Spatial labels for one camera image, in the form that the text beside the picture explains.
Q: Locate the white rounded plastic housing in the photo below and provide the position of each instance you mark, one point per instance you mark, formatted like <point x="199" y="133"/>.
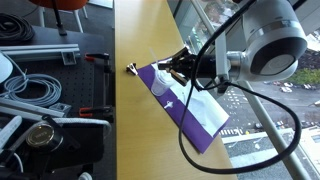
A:
<point x="5" y="68"/>

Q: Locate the black perforated breadboard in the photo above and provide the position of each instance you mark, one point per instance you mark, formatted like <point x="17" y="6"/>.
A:
<point x="80" y="86"/>

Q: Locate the orange chair with white legs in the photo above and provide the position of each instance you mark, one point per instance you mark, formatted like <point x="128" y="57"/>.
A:
<point x="60" y="4"/>

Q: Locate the aluminium rail with bracket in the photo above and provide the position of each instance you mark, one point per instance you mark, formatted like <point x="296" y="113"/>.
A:
<point x="30" y="111"/>
<point x="36" y="50"/>

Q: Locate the black camera with brass lens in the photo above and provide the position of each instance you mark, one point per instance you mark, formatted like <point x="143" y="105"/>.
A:
<point x="40" y="135"/>

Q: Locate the grey metal window railing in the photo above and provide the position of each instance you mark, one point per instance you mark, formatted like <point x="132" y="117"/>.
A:
<point x="260" y="110"/>

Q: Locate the clear plastic straw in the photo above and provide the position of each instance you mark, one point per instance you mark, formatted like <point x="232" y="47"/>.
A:
<point x="154" y="56"/>

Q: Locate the dark grey side table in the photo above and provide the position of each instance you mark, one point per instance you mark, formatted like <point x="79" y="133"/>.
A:
<point x="96" y="40"/>

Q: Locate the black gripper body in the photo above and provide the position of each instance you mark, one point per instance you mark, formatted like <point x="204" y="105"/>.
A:
<point x="206" y="65"/>

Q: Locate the white paper sheet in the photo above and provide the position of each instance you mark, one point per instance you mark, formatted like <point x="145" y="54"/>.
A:
<point x="210" y="113"/>

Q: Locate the metal staple remover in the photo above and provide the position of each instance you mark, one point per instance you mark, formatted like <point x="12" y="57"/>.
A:
<point x="132" y="68"/>

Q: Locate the white plastic tube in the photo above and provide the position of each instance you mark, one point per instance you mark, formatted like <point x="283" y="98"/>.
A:
<point x="9" y="131"/>

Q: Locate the black tripod pole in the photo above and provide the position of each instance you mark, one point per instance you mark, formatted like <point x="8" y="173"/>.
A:
<point x="59" y="20"/>

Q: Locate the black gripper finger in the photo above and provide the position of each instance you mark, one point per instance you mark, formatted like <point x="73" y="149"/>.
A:
<point x="176" y="75"/>
<point x="181" y="55"/>

